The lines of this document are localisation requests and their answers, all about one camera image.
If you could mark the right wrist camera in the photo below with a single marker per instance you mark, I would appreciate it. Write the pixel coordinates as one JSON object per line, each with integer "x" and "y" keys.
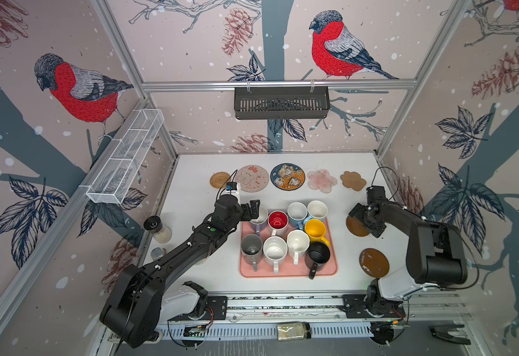
{"x": 375, "y": 194}

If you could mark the white wire basket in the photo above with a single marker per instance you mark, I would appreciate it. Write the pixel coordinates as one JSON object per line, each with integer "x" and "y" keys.
{"x": 118, "y": 173}

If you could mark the white blue mug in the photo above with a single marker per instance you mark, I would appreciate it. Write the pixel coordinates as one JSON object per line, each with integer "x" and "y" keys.
{"x": 317, "y": 210}

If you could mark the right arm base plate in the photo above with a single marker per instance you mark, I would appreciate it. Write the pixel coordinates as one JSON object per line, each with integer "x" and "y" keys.
{"x": 361, "y": 306}

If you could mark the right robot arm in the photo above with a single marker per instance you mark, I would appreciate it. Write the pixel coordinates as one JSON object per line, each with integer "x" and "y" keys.
{"x": 434, "y": 253}

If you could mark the brown round wooden coaster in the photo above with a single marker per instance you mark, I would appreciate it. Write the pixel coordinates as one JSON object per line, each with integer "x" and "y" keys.
{"x": 356, "y": 227}

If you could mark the light blue mug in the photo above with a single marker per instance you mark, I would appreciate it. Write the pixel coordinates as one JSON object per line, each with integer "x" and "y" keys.
{"x": 297, "y": 213}

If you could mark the cork flower coaster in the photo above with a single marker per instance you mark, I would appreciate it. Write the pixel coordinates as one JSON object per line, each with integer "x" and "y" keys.
{"x": 353, "y": 180}

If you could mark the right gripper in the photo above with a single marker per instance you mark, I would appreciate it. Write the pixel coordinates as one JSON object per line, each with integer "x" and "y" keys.
{"x": 357, "y": 211}

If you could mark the pink flower coaster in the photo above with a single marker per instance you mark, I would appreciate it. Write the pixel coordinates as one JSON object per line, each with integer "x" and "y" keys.
{"x": 321, "y": 180}

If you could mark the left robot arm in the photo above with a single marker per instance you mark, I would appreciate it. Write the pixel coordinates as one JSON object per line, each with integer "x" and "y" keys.
{"x": 133, "y": 308}

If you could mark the black lid spice jar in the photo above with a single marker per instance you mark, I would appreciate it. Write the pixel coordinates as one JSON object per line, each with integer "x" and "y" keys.
{"x": 160, "y": 232}

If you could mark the blue cartoon round coaster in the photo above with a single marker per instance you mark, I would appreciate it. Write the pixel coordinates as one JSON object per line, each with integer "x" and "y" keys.
{"x": 287, "y": 177}

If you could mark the yellow mug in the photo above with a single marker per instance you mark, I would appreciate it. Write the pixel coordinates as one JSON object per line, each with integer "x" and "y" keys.
{"x": 316, "y": 231}

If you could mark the pink bunny round coaster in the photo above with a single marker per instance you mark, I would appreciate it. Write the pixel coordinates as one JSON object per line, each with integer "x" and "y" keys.
{"x": 252, "y": 178}

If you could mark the black wall basket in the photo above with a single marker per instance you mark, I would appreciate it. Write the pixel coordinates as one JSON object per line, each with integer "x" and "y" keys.
{"x": 285, "y": 103}

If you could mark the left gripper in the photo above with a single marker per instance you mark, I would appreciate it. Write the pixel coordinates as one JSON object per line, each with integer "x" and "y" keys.
{"x": 254, "y": 209}

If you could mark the white mug middle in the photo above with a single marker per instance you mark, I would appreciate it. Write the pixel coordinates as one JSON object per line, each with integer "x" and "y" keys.
{"x": 298, "y": 243}

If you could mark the black mug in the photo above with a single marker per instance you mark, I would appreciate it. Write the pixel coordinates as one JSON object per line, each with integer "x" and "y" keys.
{"x": 316, "y": 257}

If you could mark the grey mug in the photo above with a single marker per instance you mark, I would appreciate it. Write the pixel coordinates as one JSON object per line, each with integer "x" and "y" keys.
{"x": 251, "y": 248}

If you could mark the white mug front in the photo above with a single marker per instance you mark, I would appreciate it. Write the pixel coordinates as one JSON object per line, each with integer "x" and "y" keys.
{"x": 275, "y": 250}

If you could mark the taped small box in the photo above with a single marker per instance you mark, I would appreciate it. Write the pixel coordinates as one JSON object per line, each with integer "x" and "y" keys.
{"x": 293, "y": 331}

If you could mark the rattan round coaster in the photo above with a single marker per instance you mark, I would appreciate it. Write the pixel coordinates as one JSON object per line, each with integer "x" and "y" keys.
{"x": 218, "y": 180}

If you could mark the dark glossy round coaster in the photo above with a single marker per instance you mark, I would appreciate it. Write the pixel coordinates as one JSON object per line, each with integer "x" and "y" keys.
{"x": 374, "y": 263}

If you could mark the silver lid spice jar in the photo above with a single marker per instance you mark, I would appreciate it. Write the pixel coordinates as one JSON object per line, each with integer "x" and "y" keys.
{"x": 157, "y": 253}

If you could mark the lavender mug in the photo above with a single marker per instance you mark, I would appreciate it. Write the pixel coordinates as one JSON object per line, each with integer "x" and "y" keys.
{"x": 261, "y": 222}

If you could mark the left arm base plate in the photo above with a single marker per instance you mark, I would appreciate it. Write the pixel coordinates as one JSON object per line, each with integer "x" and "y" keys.
{"x": 212, "y": 308}

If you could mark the black clamp tool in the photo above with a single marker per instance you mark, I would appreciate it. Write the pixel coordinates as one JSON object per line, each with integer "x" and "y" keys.
{"x": 452, "y": 333}

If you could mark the red interior white mug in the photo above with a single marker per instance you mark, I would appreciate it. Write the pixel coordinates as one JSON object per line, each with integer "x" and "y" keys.
{"x": 278, "y": 222}

